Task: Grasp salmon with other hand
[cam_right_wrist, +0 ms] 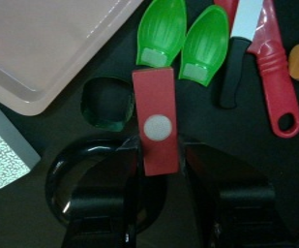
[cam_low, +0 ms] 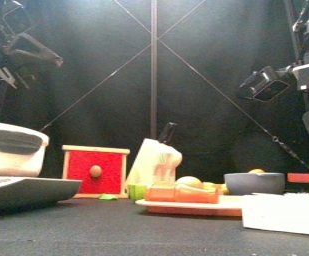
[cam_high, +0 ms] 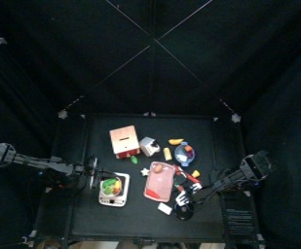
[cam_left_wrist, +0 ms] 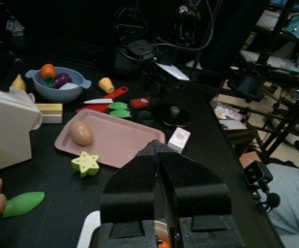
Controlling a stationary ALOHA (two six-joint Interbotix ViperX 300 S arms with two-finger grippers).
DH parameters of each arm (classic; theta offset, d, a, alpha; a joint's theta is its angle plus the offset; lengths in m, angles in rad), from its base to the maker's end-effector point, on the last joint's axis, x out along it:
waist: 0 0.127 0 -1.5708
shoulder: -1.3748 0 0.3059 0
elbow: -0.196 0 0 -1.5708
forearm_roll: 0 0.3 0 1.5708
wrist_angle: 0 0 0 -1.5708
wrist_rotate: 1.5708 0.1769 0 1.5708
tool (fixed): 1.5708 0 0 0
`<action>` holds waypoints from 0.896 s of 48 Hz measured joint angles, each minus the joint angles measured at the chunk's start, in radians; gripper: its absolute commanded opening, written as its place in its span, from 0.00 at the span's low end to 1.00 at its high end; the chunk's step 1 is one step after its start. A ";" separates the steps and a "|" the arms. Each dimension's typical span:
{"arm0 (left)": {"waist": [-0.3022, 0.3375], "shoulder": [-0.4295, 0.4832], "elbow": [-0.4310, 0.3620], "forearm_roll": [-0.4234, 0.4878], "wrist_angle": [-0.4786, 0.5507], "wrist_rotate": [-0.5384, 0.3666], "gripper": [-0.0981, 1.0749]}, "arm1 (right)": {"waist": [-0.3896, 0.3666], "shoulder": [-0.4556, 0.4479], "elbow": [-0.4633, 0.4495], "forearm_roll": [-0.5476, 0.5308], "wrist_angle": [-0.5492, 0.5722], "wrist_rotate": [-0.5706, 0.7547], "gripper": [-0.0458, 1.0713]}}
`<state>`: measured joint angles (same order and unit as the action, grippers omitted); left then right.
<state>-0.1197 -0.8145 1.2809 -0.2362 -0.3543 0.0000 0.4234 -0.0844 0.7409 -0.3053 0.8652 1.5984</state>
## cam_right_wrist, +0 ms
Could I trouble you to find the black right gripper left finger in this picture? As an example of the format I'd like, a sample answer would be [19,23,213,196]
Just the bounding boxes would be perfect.
[62,135,142,248]

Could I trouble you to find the green spoon right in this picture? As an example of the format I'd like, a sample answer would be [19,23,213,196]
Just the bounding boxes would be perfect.
[178,4,231,87]

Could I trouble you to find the grey speckled toy block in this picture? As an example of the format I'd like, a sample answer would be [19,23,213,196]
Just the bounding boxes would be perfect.
[0,93,42,190]

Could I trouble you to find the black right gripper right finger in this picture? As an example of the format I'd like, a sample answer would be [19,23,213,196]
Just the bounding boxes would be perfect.
[179,138,297,248]

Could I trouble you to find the red toy salmon block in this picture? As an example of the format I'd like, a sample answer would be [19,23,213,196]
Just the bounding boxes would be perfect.
[131,67,182,177]

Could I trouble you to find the dark green toy leaf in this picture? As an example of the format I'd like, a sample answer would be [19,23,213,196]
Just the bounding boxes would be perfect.
[79,76,135,133]

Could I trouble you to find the pink plastic tray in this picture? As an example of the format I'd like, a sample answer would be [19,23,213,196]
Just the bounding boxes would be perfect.
[0,0,146,117]

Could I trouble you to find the green spoon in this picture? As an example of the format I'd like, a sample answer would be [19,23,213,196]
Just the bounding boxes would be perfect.
[178,4,231,87]
[135,0,189,69]

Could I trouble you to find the red plastic toy knife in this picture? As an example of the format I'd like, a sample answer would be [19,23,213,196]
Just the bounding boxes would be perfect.
[214,0,299,140]

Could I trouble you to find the green spoon left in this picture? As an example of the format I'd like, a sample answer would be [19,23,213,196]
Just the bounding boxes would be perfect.
[135,0,189,69]

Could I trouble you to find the black-handled white-blade knife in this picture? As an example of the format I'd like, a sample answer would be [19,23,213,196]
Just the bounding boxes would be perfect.
[218,0,266,109]

